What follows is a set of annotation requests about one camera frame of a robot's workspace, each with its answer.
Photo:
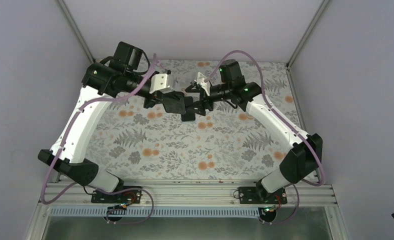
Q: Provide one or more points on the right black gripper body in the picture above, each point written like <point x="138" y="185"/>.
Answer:
<point x="205" y="101"/>

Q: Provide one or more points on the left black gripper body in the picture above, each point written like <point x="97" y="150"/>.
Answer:
<point x="156" y="98"/>

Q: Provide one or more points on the black phone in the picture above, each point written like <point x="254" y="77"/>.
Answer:
<point x="188" y="117"/>
<point x="174" y="102"/>

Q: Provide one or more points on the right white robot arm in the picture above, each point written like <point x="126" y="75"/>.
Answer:
<point x="303" y="150"/>

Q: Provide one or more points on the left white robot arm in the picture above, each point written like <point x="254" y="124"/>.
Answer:
<point x="116" y="78"/>

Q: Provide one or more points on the floral patterned table mat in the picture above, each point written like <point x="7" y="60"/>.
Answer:
<point x="132" y="142"/>

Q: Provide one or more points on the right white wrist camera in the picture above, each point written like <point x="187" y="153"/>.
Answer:
<point x="199" y="78"/>

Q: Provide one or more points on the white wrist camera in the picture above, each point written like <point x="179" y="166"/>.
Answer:
<point x="199" y="78"/>
<point x="163" y="83"/>

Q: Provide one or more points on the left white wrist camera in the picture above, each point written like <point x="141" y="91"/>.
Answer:
<point x="163" y="83"/>

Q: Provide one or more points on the aluminium rail frame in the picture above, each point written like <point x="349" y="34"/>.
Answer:
<point x="219" y="193"/>

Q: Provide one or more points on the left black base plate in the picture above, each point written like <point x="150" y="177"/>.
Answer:
<point x="131" y="196"/>

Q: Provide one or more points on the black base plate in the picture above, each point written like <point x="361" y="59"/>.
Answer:
<point x="131" y="196"/>
<point x="248" y="195"/>

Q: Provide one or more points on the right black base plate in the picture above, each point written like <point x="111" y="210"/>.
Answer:
<point x="248" y="195"/>

